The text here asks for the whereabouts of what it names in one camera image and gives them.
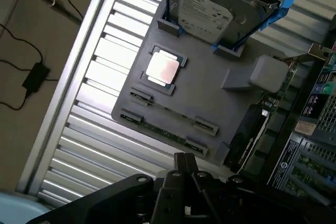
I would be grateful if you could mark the blue plastic disk bracket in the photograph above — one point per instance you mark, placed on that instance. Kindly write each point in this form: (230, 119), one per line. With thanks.
(286, 2)

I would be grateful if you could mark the light blue plastic seat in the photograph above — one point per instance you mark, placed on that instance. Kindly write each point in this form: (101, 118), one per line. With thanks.
(18, 208)

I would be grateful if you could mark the black graphics card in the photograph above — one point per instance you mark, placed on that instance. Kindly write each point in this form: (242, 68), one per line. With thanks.
(249, 134)

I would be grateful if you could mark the black power adapter brick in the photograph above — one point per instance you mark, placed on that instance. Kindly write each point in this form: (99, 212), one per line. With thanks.
(36, 77)

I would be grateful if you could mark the green RAM stick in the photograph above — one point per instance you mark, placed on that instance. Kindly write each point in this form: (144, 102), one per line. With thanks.
(168, 132)
(203, 125)

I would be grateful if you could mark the black open PC case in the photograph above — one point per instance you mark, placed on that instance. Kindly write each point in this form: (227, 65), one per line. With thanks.
(312, 140)

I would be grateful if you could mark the silver square CPU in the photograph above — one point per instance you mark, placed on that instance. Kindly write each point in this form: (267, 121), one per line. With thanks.
(163, 68)

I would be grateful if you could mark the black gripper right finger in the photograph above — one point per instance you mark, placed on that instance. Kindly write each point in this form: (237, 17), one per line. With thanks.
(207, 197)

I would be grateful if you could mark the grey plastic parts rack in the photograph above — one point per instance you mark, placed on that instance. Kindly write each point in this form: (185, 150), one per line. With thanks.
(204, 85)

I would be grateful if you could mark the silver hard disk drive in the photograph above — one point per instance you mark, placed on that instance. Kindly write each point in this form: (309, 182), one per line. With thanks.
(210, 6)

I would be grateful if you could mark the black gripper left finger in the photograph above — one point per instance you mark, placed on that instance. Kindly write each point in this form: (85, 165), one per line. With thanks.
(170, 195)

